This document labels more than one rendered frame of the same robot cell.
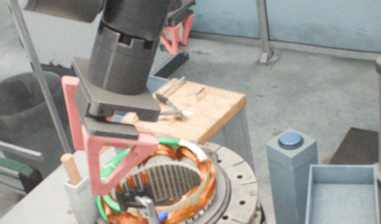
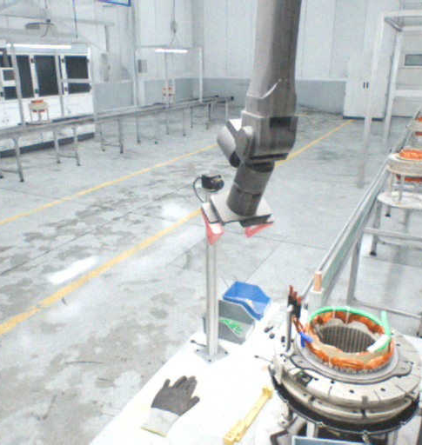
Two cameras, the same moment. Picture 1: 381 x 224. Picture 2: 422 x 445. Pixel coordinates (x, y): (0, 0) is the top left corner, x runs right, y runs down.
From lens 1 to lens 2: 0.71 m
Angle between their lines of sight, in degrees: 70
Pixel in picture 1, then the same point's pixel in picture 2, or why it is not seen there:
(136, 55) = (233, 191)
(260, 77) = not seen: outside the picture
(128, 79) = (230, 201)
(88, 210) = (311, 309)
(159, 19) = (244, 182)
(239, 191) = (364, 389)
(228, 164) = (396, 381)
